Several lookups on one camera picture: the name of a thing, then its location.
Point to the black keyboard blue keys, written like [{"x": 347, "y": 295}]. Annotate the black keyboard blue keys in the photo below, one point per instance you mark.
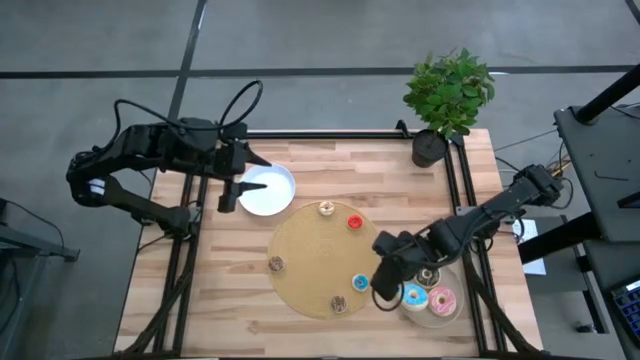
[{"x": 630, "y": 310}]

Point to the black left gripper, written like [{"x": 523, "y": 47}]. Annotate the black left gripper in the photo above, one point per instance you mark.
[{"x": 231, "y": 159}]

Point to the black pole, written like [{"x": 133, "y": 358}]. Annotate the black pole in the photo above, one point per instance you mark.
[{"x": 610, "y": 92}]

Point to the small cream plain donut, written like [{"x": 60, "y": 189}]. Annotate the small cream plain donut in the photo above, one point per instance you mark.
[{"x": 330, "y": 210}]

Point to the black aluminium table frame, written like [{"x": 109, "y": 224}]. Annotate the black aluminium table frame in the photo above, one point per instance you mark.
[{"x": 350, "y": 135}]

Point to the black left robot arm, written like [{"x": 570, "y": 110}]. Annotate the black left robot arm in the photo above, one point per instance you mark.
[{"x": 130, "y": 145}]

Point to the grey metal stand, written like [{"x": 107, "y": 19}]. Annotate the grey metal stand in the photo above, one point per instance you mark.
[{"x": 30, "y": 245}]

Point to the small red sprinkled donut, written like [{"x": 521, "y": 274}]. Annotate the small red sprinkled donut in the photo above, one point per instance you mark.
[{"x": 358, "y": 225}]

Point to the large chocolate frosted donut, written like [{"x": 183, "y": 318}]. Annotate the large chocolate frosted donut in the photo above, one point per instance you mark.
[{"x": 435, "y": 281}]

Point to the dark grey side desk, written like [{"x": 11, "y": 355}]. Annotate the dark grey side desk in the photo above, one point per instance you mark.
[{"x": 600, "y": 150}]

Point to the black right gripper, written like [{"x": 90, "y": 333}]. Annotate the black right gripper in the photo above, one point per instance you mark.
[{"x": 386, "y": 280}]

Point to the small chocolate sprinkled donut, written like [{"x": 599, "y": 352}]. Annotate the small chocolate sprinkled donut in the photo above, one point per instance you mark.
[
  {"x": 342, "y": 306},
  {"x": 279, "y": 266}
]

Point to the large blue frosted donut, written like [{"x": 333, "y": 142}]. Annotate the large blue frosted donut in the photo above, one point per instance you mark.
[{"x": 422, "y": 300}]

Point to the white paper sheet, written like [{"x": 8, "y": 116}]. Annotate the white paper sheet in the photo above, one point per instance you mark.
[{"x": 535, "y": 267}]

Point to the black cart beam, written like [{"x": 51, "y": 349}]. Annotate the black cart beam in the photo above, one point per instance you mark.
[{"x": 555, "y": 242}]

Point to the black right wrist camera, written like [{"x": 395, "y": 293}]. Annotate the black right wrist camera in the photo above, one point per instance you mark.
[{"x": 384, "y": 242}]

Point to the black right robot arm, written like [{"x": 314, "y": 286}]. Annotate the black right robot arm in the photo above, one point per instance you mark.
[{"x": 500, "y": 205}]

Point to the white round plate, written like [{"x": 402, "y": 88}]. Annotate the white round plate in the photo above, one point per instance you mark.
[{"x": 270, "y": 197}]

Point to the small blue frosted donut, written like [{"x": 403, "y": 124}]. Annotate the small blue frosted donut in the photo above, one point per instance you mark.
[{"x": 363, "y": 286}]

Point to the large pink frosted donut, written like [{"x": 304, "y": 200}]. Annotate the large pink frosted donut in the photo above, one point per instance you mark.
[{"x": 450, "y": 305}]

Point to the beige round plate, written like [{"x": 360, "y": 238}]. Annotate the beige round plate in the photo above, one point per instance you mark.
[{"x": 430, "y": 320}]

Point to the green plant in black pot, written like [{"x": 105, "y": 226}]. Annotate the green plant in black pot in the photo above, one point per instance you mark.
[{"x": 447, "y": 100}]

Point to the round woven straw placemat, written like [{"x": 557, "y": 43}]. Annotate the round woven straw placemat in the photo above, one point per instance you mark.
[{"x": 320, "y": 260}]

